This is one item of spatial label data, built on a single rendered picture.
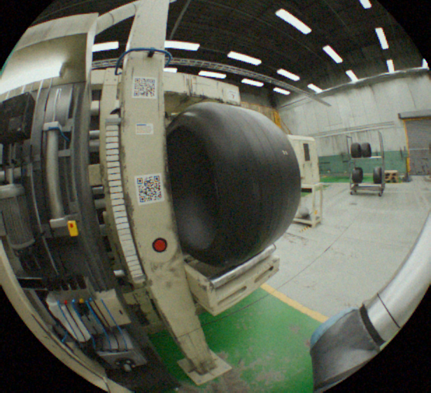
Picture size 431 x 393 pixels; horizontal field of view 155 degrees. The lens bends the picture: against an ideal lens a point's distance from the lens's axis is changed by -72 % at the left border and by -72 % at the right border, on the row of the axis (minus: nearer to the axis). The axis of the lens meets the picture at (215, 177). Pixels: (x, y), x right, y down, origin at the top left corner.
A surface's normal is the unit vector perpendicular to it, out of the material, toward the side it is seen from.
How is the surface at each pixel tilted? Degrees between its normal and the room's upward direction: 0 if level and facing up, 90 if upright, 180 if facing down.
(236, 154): 77
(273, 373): 0
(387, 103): 90
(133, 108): 90
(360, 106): 90
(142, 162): 90
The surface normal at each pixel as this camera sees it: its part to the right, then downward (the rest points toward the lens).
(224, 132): -0.20, -0.32
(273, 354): -0.11, -0.99
